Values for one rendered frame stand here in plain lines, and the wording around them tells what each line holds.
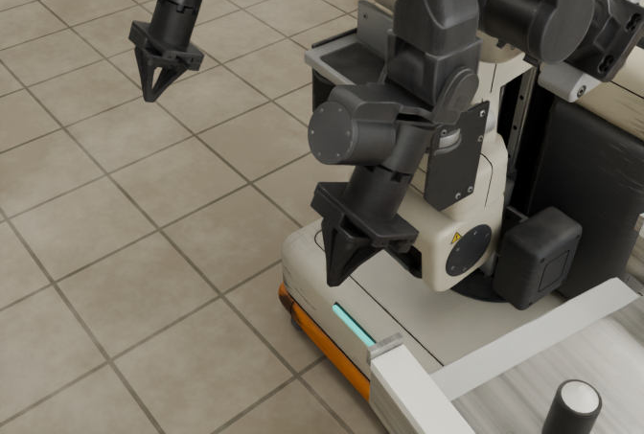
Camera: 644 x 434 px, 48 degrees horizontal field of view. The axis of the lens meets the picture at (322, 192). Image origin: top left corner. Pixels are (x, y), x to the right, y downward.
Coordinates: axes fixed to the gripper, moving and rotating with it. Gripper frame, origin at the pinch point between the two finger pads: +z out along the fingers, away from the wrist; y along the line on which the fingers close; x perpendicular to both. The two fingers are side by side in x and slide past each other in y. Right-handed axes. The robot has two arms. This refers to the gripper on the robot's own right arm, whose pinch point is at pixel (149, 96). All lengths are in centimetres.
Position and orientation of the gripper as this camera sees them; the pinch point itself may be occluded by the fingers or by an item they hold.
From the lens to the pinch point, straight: 106.7
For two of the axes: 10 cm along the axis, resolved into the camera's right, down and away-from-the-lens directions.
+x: 7.1, -0.2, 7.1
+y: 6.0, 5.4, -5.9
